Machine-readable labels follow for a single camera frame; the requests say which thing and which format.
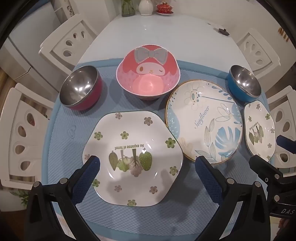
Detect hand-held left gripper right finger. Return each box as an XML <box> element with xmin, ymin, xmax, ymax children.
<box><xmin>195</xmin><ymin>155</ymin><xmax>271</xmax><ymax>241</ymax></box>

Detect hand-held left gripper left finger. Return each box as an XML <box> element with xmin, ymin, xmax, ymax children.
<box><xmin>24</xmin><ymin>155</ymin><xmax>101</xmax><ymax>241</ymax></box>

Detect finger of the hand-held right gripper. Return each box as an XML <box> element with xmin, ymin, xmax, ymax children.
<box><xmin>276</xmin><ymin>135</ymin><xmax>296</xmax><ymax>155</ymax></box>
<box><xmin>249</xmin><ymin>154</ymin><xmax>284</xmax><ymax>186</ymax></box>

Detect small hexagonal floral plate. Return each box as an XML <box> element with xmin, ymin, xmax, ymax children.
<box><xmin>243</xmin><ymin>100</ymin><xmax>276</xmax><ymax>163</ymax></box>

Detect large hexagonal floral plate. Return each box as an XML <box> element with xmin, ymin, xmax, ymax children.
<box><xmin>83</xmin><ymin>111</ymin><xmax>184</xmax><ymax>207</ymax></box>

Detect round blue flower plate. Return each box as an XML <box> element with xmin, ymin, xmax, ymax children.
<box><xmin>165</xmin><ymin>80</ymin><xmax>243</xmax><ymax>164</ymax></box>

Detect blue steel bowl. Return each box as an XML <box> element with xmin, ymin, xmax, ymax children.
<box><xmin>228</xmin><ymin>65</ymin><xmax>261</xmax><ymax>103</ymax></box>

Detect red steel bowl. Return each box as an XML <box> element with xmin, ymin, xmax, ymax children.
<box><xmin>59</xmin><ymin>65</ymin><xmax>103</xmax><ymax>111</ymax></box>

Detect pink cartoon bowl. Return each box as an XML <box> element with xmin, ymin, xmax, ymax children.
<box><xmin>116</xmin><ymin>44</ymin><xmax>181</xmax><ymax>101</ymax></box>

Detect white dining chair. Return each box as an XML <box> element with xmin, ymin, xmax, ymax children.
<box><xmin>236</xmin><ymin>28</ymin><xmax>281</xmax><ymax>75</ymax></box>
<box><xmin>38</xmin><ymin>13</ymin><xmax>97</xmax><ymax>72</ymax></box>
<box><xmin>266</xmin><ymin>85</ymin><xmax>296</xmax><ymax>163</ymax></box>
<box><xmin>0</xmin><ymin>82</ymin><xmax>56</xmax><ymax>193</ymax></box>

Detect light blue table mat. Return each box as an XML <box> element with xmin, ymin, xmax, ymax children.
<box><xmin>47</xmin><ymin>60</ymin><xmax>278</xmax><ymax>234</ymax></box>

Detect orange hanging tassels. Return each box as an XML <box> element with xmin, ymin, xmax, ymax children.
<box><xmin>278</xmin><ymin>27</ymin><xmax>290</xmax><ymax>43</ymax></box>

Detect black pot lid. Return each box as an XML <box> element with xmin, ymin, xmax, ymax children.
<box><xmin>214</xmin><ymin>27</ymin><xmax>230</xmax><ymax>36</ymax></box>

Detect white refrigerator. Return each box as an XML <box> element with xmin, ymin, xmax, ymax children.
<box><xmin>2</xmin><ymin>0</ymin><xmax>70</xmax><ymax>93</ymax></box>

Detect glass vase with green stems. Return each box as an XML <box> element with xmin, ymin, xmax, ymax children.
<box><xmin>121</xmin><ymin>0</ymin><xmax>135</xmax><ymax>17</ymax></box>

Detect white ceramic vase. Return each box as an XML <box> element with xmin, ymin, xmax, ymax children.
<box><xmin>138</xmin><ymin>0</ymin><xmax>154</xmax><ymax>16</ymax></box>

